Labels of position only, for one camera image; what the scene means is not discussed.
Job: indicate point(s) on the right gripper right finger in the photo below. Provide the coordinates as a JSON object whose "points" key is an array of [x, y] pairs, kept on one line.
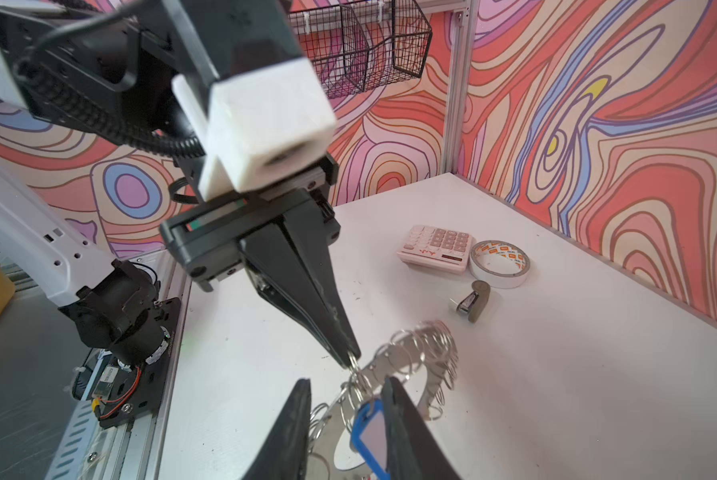
{"points": [[412, 452]]}

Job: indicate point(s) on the black wire basket left wall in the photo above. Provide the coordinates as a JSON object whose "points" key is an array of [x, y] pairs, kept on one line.
{"points": [[358, 46]]}

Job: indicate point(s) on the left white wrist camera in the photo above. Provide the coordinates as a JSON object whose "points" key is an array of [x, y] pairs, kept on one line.
{"points": [[259, 127]]}

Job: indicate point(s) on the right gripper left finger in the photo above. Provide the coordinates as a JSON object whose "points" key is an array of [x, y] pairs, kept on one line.
{"points": [[284, 453]]}

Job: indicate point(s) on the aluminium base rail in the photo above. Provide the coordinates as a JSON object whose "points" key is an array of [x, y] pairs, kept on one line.
{"points": [[117, 430]]}

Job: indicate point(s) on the small grey stapler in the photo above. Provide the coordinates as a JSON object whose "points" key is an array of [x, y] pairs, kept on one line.
{"points": [[472, 306]]}

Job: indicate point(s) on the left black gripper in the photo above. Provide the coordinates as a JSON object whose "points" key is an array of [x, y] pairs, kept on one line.
{"points": [[286, 255]]}

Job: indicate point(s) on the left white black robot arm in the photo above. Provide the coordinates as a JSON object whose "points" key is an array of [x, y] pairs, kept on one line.
{"points": [[96, 152]]}

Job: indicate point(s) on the metal disc key ring holder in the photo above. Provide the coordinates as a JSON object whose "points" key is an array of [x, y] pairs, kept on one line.
{"points": [[426, 356]]}

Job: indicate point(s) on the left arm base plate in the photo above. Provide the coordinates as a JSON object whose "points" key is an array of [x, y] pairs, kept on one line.
{"points": [[120, 393]]}

